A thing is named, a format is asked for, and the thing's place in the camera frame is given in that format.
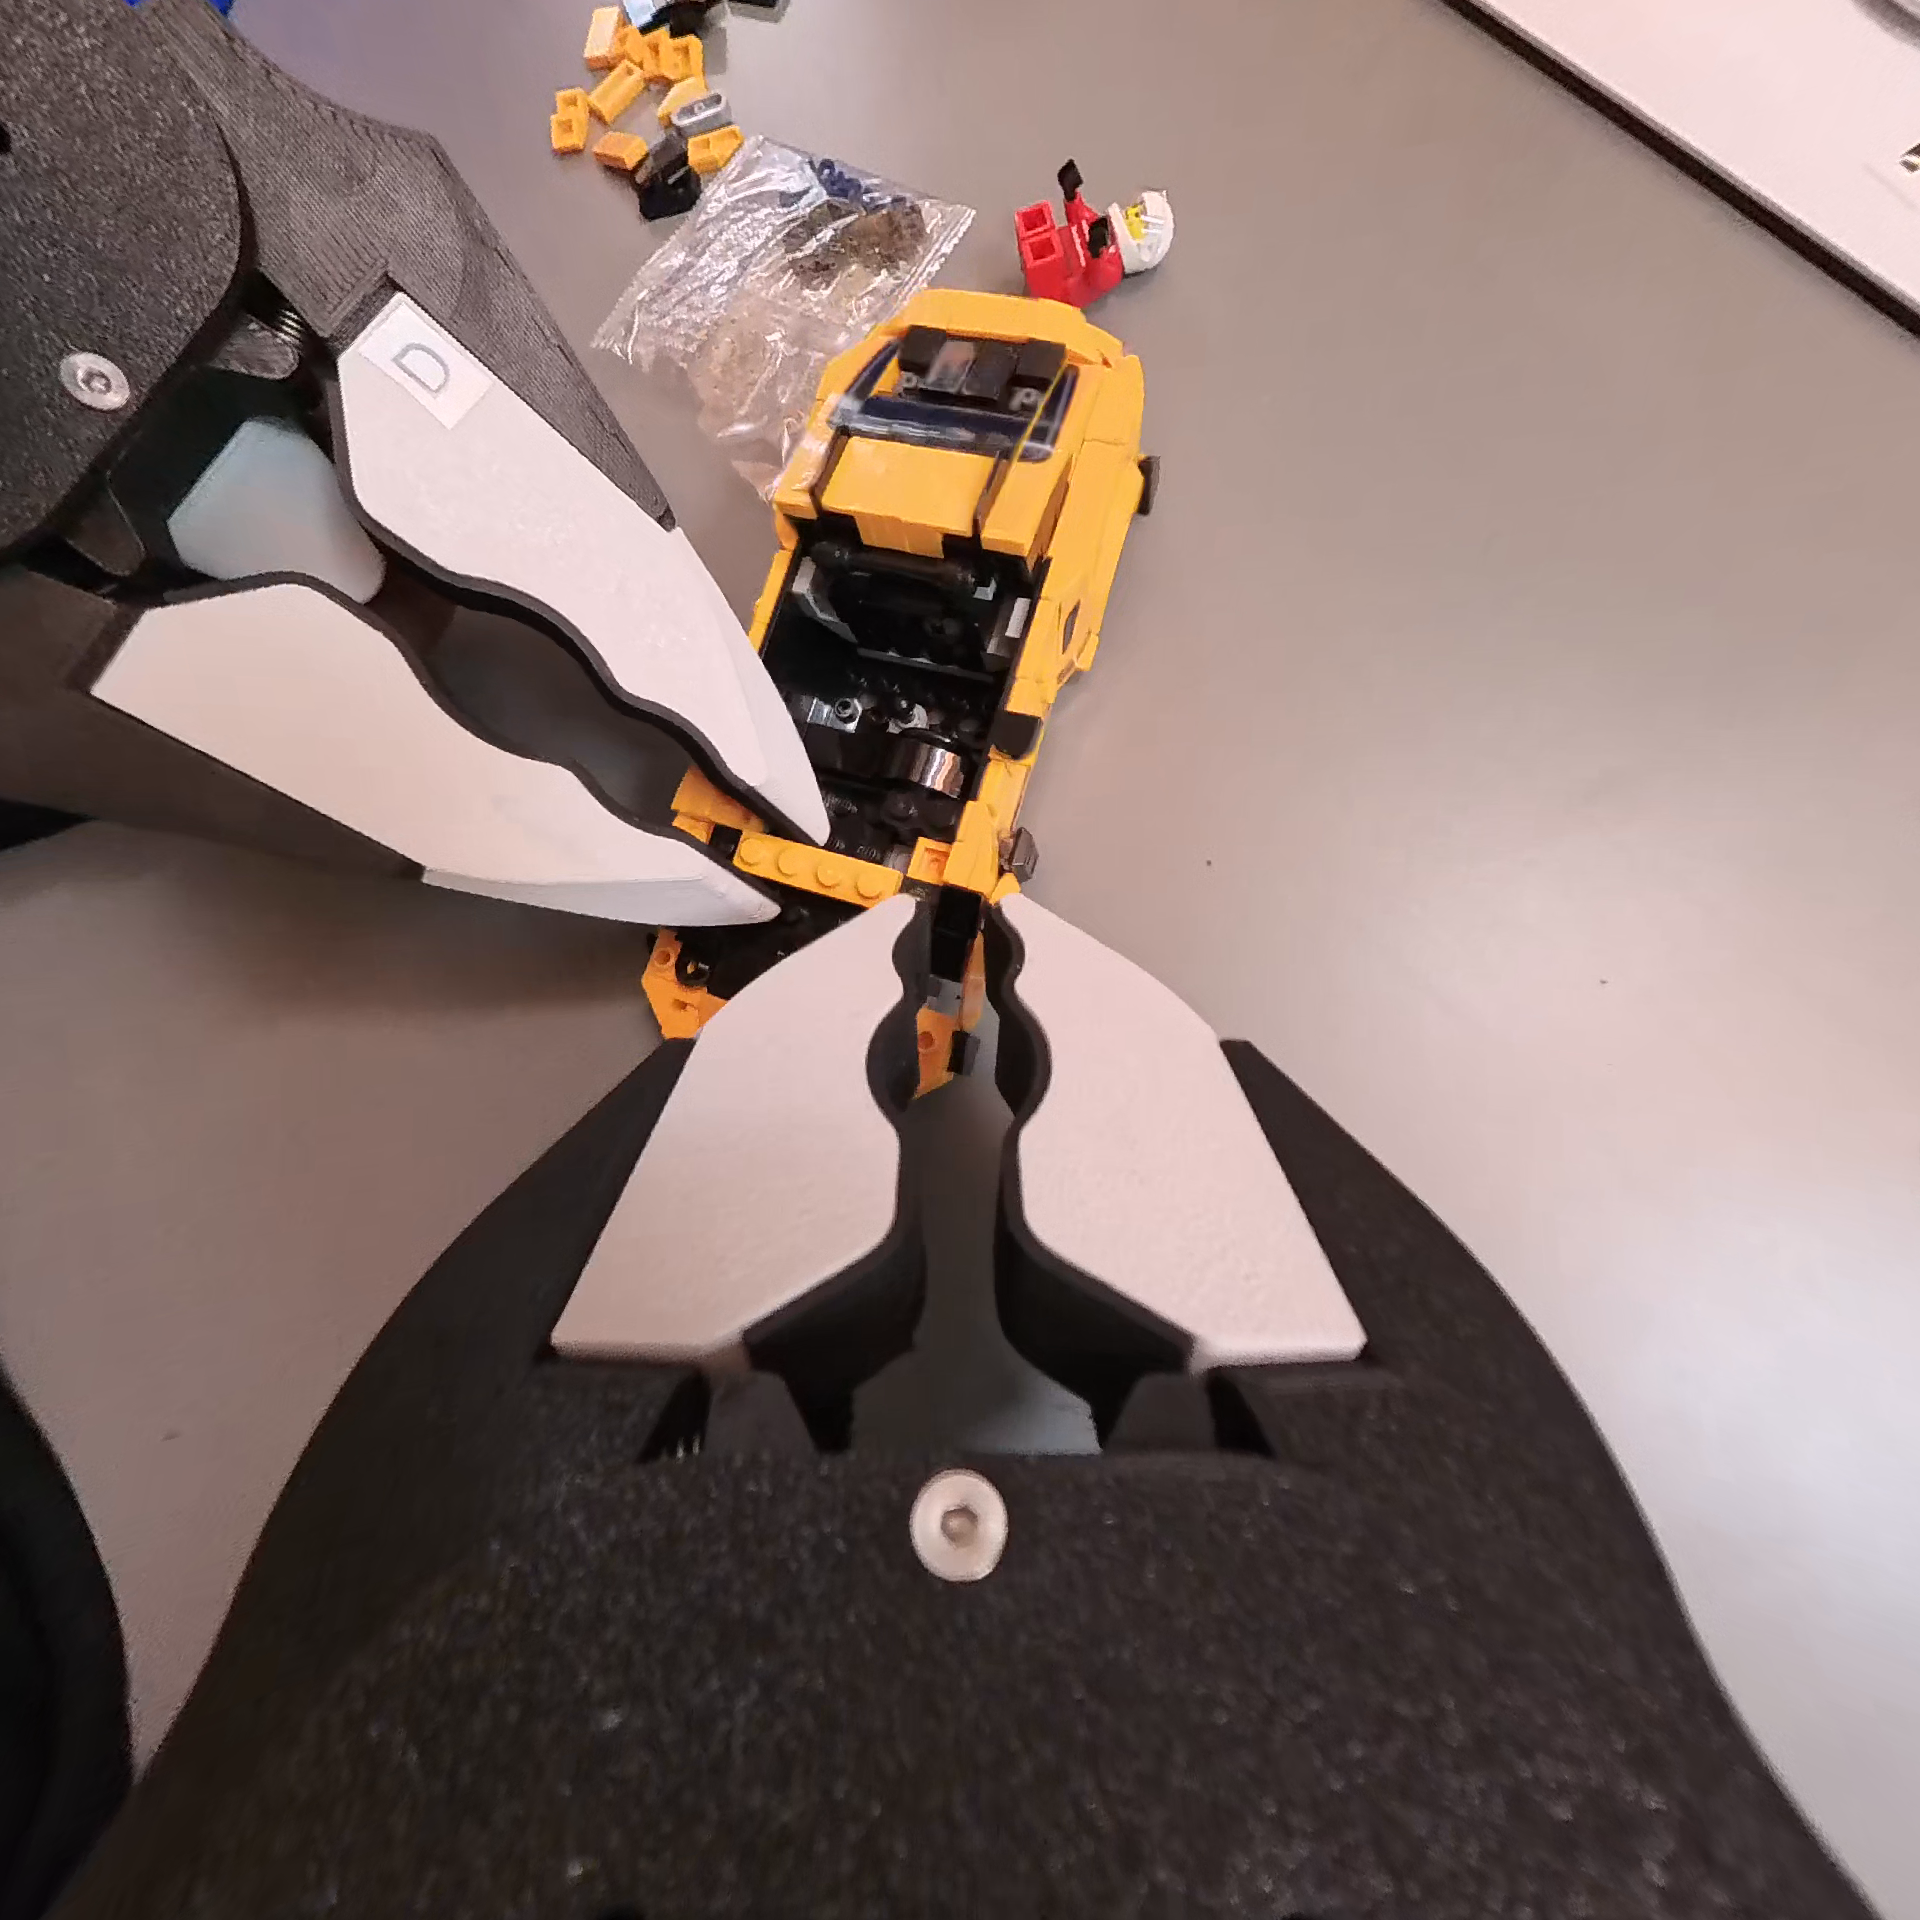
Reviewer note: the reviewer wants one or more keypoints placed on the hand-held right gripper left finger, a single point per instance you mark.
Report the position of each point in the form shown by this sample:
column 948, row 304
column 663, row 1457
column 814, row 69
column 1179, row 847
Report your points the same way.
column 751, row 1171

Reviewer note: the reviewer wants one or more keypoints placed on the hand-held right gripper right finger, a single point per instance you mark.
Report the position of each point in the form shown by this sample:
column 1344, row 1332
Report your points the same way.
column 1155, row 1171

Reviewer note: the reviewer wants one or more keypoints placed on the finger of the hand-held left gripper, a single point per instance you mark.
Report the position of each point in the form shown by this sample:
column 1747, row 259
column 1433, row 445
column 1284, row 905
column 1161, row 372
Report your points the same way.
column 347, row 704
column 556, row 509

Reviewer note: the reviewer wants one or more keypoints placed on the yellow lego car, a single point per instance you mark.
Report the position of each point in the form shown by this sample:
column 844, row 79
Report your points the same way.
column 931, row 495

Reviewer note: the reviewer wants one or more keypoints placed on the pile of yellow black lego pieces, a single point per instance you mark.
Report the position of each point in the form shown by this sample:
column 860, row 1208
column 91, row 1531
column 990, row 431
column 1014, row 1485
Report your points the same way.
column 646, row 105

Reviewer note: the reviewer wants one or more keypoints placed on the red lego minifigure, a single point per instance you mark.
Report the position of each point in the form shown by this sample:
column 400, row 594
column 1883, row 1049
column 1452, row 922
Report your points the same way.
column 1073, row 247

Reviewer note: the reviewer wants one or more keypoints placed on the clear plastic parts bag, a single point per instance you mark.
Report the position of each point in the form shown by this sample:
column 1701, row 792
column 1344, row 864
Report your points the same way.
column 781, row 283

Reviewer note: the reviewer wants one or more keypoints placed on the white book stand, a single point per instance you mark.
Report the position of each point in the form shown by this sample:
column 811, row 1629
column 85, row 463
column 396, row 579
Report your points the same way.
column 1725, row 105

